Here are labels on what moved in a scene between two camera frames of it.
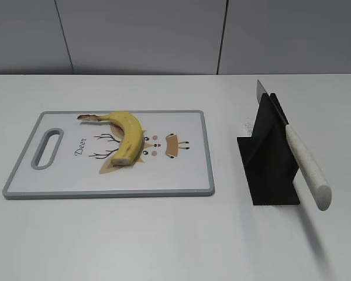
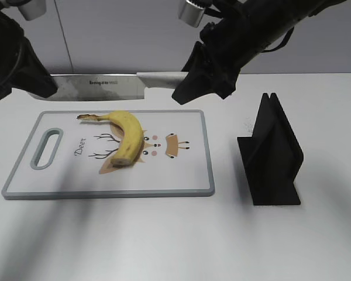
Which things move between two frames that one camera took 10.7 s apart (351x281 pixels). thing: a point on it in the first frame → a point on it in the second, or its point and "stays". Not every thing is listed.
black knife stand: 269,157 stays
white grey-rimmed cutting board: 176,160 stays
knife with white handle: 319,185 → 111,86
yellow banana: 132,140 stays
